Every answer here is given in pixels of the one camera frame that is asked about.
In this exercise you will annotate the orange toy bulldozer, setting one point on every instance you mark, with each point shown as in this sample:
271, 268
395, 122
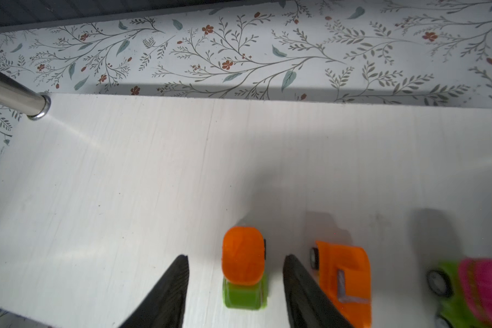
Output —
344, 275

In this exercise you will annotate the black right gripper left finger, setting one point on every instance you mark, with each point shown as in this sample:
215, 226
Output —
164, 306

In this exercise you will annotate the orange green mixer toy truck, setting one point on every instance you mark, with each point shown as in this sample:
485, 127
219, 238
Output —
243, 264

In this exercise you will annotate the white two-tier shelf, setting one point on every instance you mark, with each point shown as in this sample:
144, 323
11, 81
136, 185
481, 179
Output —
100, 195

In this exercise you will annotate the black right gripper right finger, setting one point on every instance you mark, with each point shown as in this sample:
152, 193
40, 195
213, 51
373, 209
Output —
307, 305

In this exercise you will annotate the green pink toy truck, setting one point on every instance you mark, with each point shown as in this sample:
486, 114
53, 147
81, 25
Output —
464, 292

